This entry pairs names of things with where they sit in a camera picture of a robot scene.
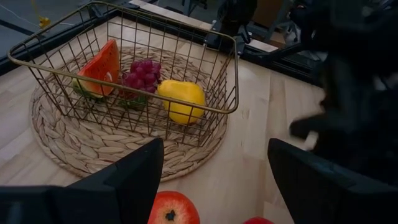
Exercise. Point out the purple grape bunch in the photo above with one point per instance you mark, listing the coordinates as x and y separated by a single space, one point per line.
143 74

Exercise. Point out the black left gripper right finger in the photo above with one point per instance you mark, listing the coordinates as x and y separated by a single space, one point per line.
326 199

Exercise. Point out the brown cardboard box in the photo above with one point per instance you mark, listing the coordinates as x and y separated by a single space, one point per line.
270 14

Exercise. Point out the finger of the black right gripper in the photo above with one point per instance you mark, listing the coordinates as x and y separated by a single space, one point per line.
306 127

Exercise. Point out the watermelon slice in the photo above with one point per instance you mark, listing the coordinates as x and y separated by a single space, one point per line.
101 67

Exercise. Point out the red apple with yellow streaks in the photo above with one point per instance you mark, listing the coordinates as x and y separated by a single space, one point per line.
175 208

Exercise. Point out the round woven straw mat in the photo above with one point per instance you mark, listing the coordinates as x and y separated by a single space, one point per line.
93 149

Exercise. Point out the yellow lemon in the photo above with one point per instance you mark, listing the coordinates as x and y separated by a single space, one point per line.
182 99

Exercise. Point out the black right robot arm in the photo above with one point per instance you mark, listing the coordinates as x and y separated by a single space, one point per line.
348 28

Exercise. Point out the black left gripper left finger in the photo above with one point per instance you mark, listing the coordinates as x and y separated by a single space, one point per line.
124 193

